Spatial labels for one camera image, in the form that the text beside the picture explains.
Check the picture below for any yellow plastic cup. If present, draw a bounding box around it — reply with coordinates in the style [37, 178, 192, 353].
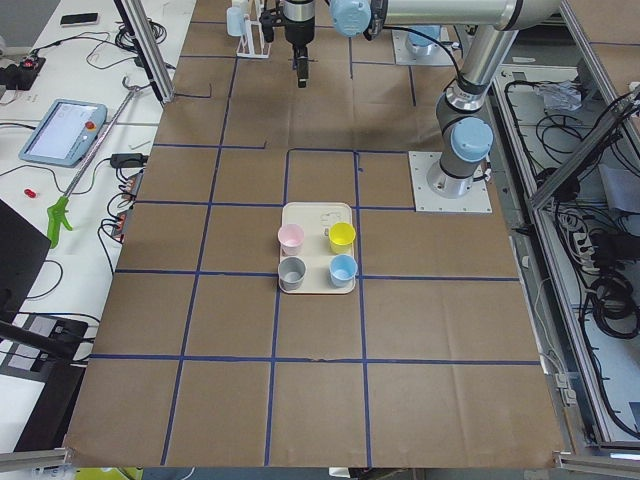
[328, 222, 356, 254]

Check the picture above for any grey claw tool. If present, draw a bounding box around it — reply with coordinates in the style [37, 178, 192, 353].
[47, 77, 150, 249]

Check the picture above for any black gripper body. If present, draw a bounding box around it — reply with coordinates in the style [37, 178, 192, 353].
[282, 0, 315, 48]

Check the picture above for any black power adapter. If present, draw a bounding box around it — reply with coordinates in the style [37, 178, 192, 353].
[109, 153, 148, 169]

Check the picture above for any white wire cup rack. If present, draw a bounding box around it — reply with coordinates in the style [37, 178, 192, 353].
[232, 0, 271, 59]

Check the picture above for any black computer monitor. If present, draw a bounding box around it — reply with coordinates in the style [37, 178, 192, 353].
[0, 201, 50, 323]

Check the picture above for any teach pendant tablet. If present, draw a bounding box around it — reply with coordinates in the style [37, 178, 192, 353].
[18, 99, 107, 167]

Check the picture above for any black smartphone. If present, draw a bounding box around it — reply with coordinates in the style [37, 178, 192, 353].
[60, 12, 99, 27]

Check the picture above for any cream plastic tray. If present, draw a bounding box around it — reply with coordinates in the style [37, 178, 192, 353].
[280, 202, 356, 295]

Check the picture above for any pink plastic cup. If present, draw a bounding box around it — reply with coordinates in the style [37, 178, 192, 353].
[277, 223, 305, 256]

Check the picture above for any grey plastic cup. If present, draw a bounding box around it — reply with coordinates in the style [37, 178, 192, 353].
[277, 256, 307, 292]

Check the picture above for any aluminium frame post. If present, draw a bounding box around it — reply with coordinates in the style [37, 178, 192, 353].
[114, 0, 175, 105]

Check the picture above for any blue plastic cup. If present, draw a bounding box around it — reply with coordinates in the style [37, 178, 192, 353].
[329, 254, 358, 288]
[226, 6, 245, 37]

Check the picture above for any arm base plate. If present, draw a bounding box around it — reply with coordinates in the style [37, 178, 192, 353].
[408, 151, 492, 214]
[392, 30, 452, 67]

